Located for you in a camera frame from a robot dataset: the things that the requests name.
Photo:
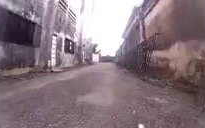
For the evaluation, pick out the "worn grey asphalt road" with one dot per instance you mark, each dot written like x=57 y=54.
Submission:
x=100 y=96

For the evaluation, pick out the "grey pole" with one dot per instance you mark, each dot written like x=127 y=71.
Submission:
x=45 y=33
x=80 y=33

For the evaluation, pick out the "metal lattice gate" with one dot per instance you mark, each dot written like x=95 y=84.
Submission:
x=143 y=56

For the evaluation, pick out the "grey building with slatted top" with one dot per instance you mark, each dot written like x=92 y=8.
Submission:
x=61 y=23

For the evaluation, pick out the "robot's own part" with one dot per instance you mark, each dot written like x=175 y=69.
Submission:
x=140 y=126

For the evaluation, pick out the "rubble dirt verge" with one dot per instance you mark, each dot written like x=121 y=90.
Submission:
x=176 y=87

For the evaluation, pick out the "pale dirt kerb strip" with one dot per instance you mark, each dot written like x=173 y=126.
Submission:
x=13 y=71

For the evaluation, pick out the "stained weathered building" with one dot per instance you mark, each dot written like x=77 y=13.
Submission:
x=183 y=23

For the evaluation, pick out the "weathered grey building, dark windows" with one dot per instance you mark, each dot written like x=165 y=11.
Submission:
x=10 y=53

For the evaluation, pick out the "white wall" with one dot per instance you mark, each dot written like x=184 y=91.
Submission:
x=96 y=57

